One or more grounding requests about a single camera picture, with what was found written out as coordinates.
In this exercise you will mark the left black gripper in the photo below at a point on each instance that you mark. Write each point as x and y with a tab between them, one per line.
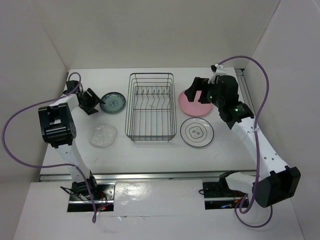
94	100

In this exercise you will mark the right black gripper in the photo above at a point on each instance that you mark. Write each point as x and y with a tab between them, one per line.
199	84

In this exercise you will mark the blue floral green plate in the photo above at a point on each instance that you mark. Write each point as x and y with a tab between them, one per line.
112	102

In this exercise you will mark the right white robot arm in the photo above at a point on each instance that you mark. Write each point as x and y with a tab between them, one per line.
275	180

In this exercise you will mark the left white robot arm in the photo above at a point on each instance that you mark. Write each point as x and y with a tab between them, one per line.
59	130

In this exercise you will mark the pink plastic plate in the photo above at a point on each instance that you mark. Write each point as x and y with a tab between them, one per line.
195	108

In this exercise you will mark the clear glass plate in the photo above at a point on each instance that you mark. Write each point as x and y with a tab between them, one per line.
103	136

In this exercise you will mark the white plate dark rim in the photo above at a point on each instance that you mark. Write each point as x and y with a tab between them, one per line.
197	132

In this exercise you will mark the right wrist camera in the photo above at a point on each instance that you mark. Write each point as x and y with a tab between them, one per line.
217	70

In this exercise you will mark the dark wire dish rack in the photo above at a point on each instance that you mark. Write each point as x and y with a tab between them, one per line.
151	107

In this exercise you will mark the aluminium front rail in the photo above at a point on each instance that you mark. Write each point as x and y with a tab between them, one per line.
109	177

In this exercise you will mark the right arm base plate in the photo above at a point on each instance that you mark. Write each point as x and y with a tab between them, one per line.
217	199

